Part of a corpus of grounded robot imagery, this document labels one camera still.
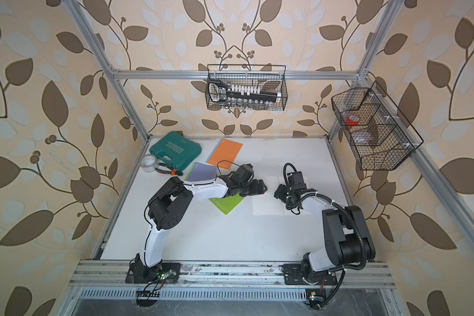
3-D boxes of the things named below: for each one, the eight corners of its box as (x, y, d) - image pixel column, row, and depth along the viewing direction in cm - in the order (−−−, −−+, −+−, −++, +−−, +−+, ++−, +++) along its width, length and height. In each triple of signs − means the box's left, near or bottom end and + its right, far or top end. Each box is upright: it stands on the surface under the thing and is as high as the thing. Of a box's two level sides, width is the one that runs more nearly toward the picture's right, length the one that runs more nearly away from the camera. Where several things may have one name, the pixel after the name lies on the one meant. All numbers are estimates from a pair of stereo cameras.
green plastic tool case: (150, 152, 116) (147, 146, 112) (174, 133, 126) (172, 127, 122) (181, 172, 107) (179, 166, 103) (205, 149, 117) (203, 143, 113)
